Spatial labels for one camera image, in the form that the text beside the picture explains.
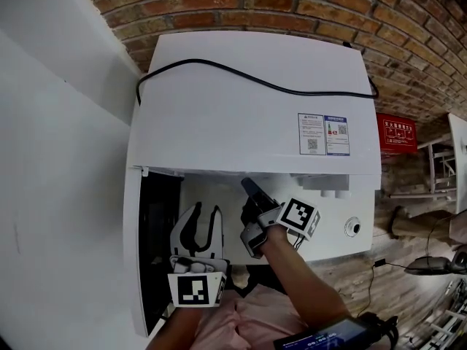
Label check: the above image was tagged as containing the white warning sticker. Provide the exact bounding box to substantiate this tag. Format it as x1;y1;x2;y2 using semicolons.
297;112;327;157

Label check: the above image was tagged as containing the dark grey device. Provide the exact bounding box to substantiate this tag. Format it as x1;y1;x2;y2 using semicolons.
404;255;467;277

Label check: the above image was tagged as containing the round desk cable grommet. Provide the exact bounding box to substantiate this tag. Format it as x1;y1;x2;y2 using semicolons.
344;216;363;238

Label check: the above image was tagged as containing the white metal rack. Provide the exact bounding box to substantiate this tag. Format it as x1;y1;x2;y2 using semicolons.
410;279;467;350

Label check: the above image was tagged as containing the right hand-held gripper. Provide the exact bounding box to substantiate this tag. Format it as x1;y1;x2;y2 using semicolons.
239;176;323;260

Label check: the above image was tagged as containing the white desk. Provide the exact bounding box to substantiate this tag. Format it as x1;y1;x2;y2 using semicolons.
160;173;377;269

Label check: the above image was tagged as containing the blue energy label sticker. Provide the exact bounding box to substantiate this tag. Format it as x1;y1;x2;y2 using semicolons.
325;114;351;158

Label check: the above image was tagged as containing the black floor cable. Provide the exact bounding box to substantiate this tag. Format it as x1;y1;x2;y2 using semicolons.
359;257;409;320

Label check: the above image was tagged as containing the person's right forearm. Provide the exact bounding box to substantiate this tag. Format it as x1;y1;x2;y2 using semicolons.
260;227;353;330

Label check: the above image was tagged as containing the black microwave power cable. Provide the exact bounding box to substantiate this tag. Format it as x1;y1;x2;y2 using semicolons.
136;41;380;107

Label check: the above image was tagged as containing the person's left forearm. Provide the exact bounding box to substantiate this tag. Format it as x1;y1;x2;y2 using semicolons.
145;304;205;350

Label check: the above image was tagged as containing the white microwave oven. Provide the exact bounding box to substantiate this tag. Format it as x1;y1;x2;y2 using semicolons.
122;30;383;339

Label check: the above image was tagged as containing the red fire equipment box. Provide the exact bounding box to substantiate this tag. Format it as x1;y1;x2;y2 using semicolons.
375;112;419;155

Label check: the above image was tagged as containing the black wrist screen device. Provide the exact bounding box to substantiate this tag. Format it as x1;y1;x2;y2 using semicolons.
272;312;399;350

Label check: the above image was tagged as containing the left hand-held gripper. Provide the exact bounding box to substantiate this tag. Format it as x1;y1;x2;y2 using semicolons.
167;201;230;308

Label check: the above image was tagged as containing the person's pink clothing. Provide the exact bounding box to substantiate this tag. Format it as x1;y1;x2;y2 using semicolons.
193;284;311;350

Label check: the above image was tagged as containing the white high table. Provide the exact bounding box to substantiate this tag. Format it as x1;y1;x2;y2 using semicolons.
388;113;467;214

